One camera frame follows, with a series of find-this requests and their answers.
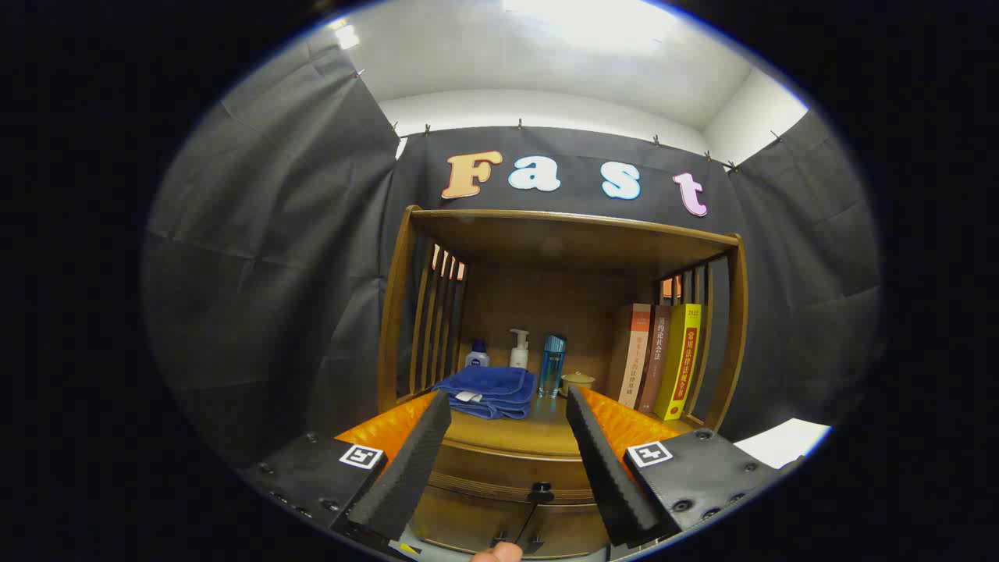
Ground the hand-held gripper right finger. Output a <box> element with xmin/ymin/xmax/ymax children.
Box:
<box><xmin>565</xmin><ymin>385</ymin><xmax>806</xmax><ymax>549</ymax></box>

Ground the black backdrop cloth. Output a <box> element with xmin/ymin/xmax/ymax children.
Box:
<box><xmin>143</xmin><ymin>35</ymin><xmax>881</xmax><ymax>469</ymax></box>

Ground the wooden drawer with black knob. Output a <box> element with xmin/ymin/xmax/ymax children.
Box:
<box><xmin>425</xmin><ymin>443</ymin><xmax>606</xmax><ymax>507</ymax></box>

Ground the white table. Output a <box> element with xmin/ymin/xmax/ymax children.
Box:
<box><xmin>734</xmin><ymin>418</ymin><xmax>833</xmax><ymax>469</ymax></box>

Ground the blue folded towel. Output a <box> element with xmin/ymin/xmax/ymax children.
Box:
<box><xmin>432</xmin><ymin>365</ymin><xmax>538</xmax><ymax>421</ymax></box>

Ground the brown book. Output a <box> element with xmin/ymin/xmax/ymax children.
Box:
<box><xmin>636</xmin><ymin>304</ymin><xmax>672</xmax><ymax>414</ymax></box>

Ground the wooden cabinet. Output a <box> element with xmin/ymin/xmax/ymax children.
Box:
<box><xmin>377</xmin><ymin>205</ymin><xmax>748</xmax><ymax>559</ymax></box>

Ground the blue glass bottle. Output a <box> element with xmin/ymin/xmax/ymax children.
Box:
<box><xmin>538</xmin><ymin>334</ymin><xmax>567</xmax><ymax>399</ymax></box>

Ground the yellow book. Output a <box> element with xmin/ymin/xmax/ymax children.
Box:
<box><xmin>654</xmin><ymin>303</ymin><xmax>702</xmax><ymax>422</ymax></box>

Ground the orange and white book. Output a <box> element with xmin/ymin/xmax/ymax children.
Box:
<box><xmin>618</xmin><ymin>303</ymin><xmax>652</xmax><ymax>409</ymax></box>

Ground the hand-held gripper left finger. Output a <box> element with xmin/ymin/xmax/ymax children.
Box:
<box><xmin>240</xmin><ymin>389</ymin><xmax>453</xmax><ymax>547</ymax></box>

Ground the wooden countertop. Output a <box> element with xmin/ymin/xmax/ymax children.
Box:
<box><xmin>390</xmin><ymin>390</ymin><xmax>699</xmax><ymax>459</ymax></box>

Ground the wooden cabinet door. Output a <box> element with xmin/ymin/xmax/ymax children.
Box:
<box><xmin>410</xmin><ymin>486</ymin><xmax>535</xmax><ymax>557</ymax></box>
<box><xmin>519</xmin><ymin>503</ymin><xmax>613</xmax><ymax>559</ymax></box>

